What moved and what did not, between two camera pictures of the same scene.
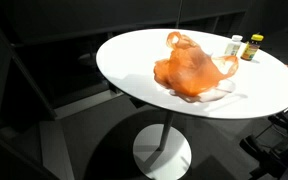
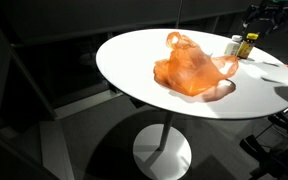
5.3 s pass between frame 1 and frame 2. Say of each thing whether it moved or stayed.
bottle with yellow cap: moved
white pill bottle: stayed
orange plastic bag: stayed
